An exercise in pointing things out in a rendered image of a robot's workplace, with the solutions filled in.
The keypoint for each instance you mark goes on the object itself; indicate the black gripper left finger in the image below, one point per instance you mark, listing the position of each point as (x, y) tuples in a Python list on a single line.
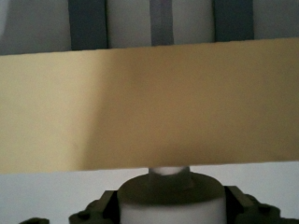
[(102, 211)]

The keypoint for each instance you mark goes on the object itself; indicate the tan wooden board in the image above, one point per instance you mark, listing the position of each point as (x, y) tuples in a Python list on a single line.
[(166, 106)]

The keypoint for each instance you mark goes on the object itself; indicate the beige door knob with square spindle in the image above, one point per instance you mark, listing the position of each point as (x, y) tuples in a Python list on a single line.
[(170, 195)]

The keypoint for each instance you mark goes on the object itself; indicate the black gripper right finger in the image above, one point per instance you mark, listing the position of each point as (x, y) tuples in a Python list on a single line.
[(246, 209)]

